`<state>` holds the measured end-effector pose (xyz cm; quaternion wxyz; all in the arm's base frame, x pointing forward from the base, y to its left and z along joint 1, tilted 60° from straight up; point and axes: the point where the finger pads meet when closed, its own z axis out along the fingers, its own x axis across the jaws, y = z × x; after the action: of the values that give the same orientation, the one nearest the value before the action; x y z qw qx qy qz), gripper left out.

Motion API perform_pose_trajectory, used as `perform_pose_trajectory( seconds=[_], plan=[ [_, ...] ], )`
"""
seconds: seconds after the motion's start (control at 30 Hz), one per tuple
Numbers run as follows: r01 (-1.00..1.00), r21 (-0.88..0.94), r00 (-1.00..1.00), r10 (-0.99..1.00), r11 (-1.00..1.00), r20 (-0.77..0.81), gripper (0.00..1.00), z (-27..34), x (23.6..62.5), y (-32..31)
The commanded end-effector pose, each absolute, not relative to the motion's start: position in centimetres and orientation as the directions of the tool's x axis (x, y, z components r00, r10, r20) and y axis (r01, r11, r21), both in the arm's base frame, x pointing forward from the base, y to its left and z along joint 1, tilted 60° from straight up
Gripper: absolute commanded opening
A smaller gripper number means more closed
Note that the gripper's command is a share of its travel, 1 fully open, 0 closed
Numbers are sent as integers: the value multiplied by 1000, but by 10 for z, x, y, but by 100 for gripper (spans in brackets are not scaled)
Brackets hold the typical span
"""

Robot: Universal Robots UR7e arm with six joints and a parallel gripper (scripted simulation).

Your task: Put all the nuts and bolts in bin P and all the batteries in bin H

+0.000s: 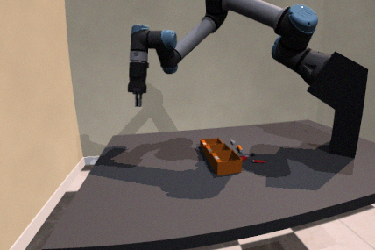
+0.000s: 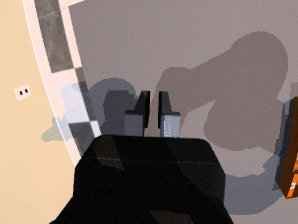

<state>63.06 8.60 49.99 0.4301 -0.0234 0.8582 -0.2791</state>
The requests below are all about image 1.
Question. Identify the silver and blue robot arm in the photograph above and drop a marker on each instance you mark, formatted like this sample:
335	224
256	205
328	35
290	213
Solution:
295	28

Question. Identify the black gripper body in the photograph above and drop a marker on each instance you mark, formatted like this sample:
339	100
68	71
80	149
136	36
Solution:
138	71

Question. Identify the red usb stick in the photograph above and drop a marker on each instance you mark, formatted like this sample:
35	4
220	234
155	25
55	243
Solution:
244	157

